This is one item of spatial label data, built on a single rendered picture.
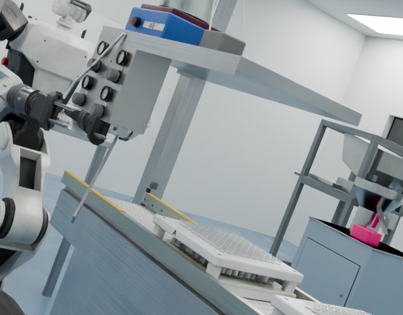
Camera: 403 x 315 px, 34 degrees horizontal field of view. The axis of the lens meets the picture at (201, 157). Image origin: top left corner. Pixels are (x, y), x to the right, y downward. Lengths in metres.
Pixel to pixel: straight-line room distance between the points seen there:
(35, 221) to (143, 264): 0.96
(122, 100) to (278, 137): 6.74
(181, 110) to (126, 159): 5.38
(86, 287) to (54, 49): 1.02
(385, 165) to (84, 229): 4.04
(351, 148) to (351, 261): 1.60
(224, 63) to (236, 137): 6.65
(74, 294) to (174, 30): 0.70
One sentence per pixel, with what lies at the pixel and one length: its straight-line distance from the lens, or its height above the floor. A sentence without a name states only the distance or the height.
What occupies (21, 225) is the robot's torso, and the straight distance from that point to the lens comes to 2.27.
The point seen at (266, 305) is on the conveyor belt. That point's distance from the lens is 1.33.
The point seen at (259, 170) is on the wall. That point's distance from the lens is 8.23.
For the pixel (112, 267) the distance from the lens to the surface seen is 1.48.
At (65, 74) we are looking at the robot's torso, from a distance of 2.42.
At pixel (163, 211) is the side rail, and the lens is 1.83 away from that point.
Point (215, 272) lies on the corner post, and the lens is 1.25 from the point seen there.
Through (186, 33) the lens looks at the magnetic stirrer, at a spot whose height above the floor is 1.31.
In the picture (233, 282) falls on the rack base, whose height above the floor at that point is 0.86.
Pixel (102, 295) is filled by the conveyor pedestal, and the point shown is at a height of 0.66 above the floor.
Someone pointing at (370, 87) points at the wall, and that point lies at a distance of 8.52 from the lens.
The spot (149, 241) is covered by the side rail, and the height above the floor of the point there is 0.85.
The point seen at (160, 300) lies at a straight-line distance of 1.32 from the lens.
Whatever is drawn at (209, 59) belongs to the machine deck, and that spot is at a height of 1.25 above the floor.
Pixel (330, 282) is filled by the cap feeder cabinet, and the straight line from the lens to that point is 4.34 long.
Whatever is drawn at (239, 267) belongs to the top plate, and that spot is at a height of 0.89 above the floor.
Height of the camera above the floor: 1.14
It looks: 3 degrees down
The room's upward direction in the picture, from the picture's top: 21 degrees clockwise
